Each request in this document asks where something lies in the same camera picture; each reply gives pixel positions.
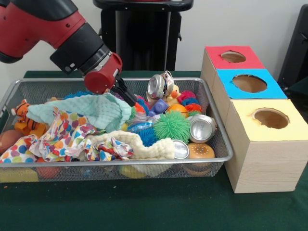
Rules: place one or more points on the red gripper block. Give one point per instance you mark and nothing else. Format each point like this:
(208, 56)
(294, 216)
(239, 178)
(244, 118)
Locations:
(103, 74)

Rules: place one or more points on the green spiky rubber ball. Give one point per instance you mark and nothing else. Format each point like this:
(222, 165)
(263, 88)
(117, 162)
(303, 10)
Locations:
(172, 126)

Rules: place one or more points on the polka dot colourful cloth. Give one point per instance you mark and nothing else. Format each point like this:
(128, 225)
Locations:
(57, 137)

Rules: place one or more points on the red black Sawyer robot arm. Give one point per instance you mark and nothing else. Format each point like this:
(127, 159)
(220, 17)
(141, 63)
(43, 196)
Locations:
(43, 26)

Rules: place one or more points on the wooden box with three holes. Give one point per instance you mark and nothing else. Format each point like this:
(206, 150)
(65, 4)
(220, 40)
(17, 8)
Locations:
(260, 163)

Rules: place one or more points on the crushed silver can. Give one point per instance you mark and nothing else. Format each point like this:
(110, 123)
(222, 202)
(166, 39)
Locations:
(160, 85)

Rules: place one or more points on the mint green fuzzy cloth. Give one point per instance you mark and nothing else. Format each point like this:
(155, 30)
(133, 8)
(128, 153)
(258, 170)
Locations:
(82, 109)

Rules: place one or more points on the blue spiky rubber ball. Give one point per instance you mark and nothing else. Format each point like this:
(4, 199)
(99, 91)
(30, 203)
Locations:
(148, 136)

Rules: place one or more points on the small orange basketball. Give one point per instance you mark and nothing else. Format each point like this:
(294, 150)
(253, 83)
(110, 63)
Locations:
(179, 109)

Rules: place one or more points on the cream knitted cloth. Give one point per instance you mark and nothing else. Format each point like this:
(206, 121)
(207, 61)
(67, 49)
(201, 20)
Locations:
(149, 149)

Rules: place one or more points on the smooth silver can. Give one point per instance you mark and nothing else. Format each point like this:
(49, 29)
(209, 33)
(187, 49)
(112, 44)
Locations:
(202, 128)

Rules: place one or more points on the toy burger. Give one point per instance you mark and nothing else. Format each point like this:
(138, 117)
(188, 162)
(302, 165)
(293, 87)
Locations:
(200, 151)

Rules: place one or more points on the brown toy football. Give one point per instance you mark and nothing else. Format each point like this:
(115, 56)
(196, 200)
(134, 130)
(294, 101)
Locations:
(8, 140)

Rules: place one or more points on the dark green side table cloth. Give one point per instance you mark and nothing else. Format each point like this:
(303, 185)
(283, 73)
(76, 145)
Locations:
(301, 87)

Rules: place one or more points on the black upright panel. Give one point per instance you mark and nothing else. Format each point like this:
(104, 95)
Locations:
(296, 48)

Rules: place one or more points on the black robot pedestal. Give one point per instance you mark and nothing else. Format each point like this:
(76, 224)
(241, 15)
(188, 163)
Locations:
(144, 43)

